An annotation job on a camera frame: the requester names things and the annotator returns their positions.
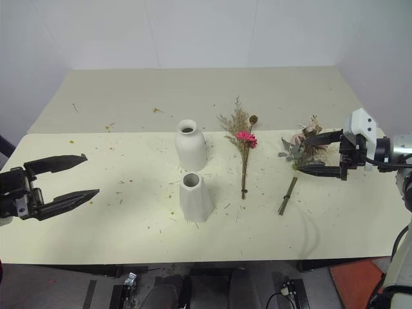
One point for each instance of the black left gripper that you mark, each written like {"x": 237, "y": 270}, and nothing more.
{"x": 14, "y": 190}

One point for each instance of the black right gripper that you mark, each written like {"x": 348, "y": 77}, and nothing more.
{"x": 351, "y": 151}

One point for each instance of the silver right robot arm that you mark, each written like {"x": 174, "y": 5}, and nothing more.
{"x": 400, "y": 146}

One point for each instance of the round white bottle vase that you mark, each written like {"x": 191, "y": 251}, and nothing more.
{"x": 190, "y": 149}

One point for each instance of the angular white tapered vase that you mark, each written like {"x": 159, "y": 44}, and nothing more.
{"x": 195, "y": 202}

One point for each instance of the pale dried eucalyptus bouquet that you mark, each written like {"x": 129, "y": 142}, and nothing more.
{"x": 301, "y": 151}

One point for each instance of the pink flower dried bouquet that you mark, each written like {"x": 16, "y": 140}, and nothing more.
{"x": 246, "y": 138}

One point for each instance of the black tape strip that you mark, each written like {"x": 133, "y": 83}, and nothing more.
{"x": 90, "y": 294}

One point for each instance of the black floor plate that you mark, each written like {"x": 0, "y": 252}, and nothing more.
{"x": 294, "y": 294}
{"x": 124, "y": 294}

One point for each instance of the orange red floor mat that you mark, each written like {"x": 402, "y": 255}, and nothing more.
{"x": 355, "y": 284}

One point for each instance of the dark rounded shape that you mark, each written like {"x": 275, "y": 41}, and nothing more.
{"x": 169, "y": 293}

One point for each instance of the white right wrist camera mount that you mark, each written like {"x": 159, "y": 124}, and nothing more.
{"x": 362, "y": 124}

